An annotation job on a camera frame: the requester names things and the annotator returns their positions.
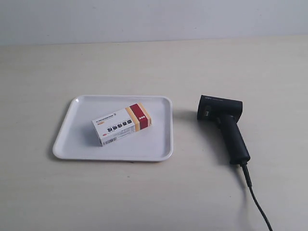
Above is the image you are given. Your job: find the white plastic tray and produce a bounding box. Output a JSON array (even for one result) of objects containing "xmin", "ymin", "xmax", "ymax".
[{"xmin": 52, "ymin": 95, "xmax": 173, "ymax": 162}]

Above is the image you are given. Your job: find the black scanner cable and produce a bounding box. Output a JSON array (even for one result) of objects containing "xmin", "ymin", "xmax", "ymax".
[{"xmin": 240, "ymin": 163, "xmax": 274, "ymax": 231}]

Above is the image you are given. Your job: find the white red medicine box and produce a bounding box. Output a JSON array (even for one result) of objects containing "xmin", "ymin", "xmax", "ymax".
[{"xmin": 92, "ymin": 103, "xmax": 152, "ymax": 146}]

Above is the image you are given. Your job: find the black handheld barcode scanner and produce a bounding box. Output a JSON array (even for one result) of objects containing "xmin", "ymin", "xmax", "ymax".
[{"xmin": 197, "ymin": 95, "xmax": 250, "ymax": 166}]

